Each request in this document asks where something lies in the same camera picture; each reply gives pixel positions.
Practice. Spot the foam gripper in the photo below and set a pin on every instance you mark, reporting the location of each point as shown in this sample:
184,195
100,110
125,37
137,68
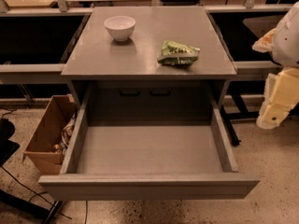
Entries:
288,44

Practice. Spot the grey top drawer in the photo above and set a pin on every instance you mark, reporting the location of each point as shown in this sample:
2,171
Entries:
149,143

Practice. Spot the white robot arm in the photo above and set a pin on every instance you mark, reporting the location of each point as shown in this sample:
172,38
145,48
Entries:
288,33

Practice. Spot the grey drawer cabinet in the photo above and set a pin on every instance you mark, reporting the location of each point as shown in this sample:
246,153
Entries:
97,57

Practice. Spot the grey side table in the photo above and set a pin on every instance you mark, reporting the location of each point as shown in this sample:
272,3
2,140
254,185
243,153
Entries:
262,25

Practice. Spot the green snack bag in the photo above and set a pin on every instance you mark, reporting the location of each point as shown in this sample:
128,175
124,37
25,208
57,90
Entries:
174,53

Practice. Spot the white ceramic bowl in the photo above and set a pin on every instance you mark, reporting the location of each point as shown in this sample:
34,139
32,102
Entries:
120,27

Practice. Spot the brown cardboard box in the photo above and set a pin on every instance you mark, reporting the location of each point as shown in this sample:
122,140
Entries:
43,149

